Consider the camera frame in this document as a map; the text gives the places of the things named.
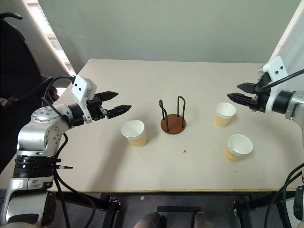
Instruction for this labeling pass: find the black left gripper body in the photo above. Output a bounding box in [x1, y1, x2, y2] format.
[86, 93, 109, 122]

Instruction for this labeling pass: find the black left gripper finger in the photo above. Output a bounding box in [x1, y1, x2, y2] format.
[99, 91, 119, 102]
[106, 104, 133, 119]

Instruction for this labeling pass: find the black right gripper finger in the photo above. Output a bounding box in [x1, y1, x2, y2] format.
[227, 92, 255, 108]
[237, 82, 259, 95]

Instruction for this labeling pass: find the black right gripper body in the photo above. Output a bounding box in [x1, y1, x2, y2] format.
[249, 73, 272, 113]

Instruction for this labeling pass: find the yellow ribbed paper cup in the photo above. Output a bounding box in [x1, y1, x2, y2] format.
[213, 102, 237, 129]
[121, 119, 148, 149]
[224, 133, 254, 163]

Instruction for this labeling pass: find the white slanted panel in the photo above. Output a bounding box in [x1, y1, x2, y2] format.
[18, 0, 77, 77]
[271, 0, 304, 74]

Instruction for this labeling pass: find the black chair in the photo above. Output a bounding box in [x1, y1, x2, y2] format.
[0, 12, 60, 174]

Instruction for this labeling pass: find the dark rounded shape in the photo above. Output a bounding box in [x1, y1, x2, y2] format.
[133, 212, 167, 228]
[193, 211, 216, 228]

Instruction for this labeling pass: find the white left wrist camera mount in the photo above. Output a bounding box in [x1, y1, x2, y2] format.
[71, 75, 98, 124]

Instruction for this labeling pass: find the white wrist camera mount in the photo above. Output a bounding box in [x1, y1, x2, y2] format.
[71, 75, 98, 124]
[258, 56, 288, 114]

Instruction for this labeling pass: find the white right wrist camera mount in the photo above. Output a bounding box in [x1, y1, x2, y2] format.
[258, 56, 288, 114]

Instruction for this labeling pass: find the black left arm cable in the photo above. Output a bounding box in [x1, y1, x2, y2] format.
[41, 76, 97, 228]

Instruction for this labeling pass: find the brown cup holder stand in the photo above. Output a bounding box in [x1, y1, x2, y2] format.
[158, 95, 188, 136]

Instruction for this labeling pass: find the black table frame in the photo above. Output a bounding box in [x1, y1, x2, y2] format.
[47, 190, 297, 228]

